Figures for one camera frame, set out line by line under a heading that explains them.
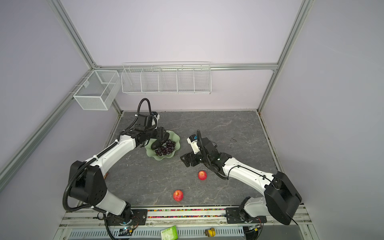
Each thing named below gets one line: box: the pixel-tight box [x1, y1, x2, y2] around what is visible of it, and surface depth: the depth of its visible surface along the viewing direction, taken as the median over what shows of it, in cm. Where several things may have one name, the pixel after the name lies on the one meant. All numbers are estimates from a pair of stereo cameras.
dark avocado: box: [151, 132, 170, 150], surface depth 98 cm
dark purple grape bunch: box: [154, 139, 176, 157], surface depth 96 cm
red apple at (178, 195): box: [173, 189, 184, 202], surface depth 79 cm
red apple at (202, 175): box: [198, 170, 208, 181], surface depth 86 cm
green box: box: [160, 225, 179, 240], surface depth 69 cm
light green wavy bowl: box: [144, 130, 181, 161], surface depth 98 cm
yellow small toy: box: [204, 227, 216, 237], surface depth 69 cm
